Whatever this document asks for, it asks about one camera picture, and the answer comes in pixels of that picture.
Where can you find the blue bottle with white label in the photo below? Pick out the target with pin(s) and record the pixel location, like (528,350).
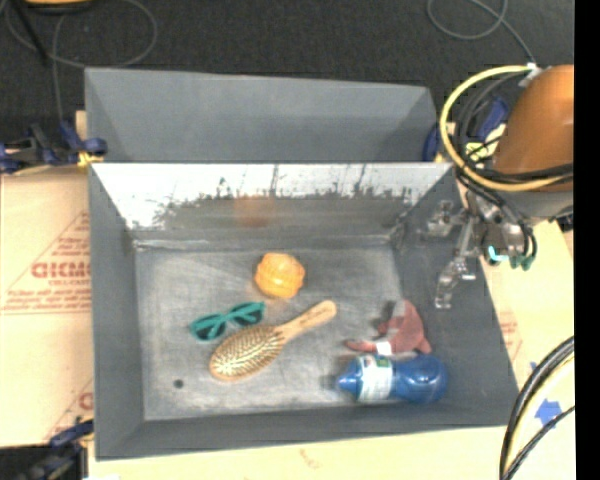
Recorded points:
(410,379)

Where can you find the wooden hairbrush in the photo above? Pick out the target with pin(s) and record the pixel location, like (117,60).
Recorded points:
(250,350)

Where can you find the red-brown plush toy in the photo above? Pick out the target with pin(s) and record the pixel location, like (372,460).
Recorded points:
(405,330)

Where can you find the grey metal bin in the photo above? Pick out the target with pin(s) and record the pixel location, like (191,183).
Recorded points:
(280,118)

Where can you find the green sunglasses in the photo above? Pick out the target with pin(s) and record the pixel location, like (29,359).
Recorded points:
(215,324)

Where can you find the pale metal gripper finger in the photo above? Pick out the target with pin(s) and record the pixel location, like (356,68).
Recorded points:
(452,278)
(440,220)

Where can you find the brown cardboard board, red print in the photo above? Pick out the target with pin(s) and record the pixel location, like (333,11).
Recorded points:
(40,318)

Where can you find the orange round plastic ball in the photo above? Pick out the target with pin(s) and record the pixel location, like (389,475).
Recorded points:
(280,275)

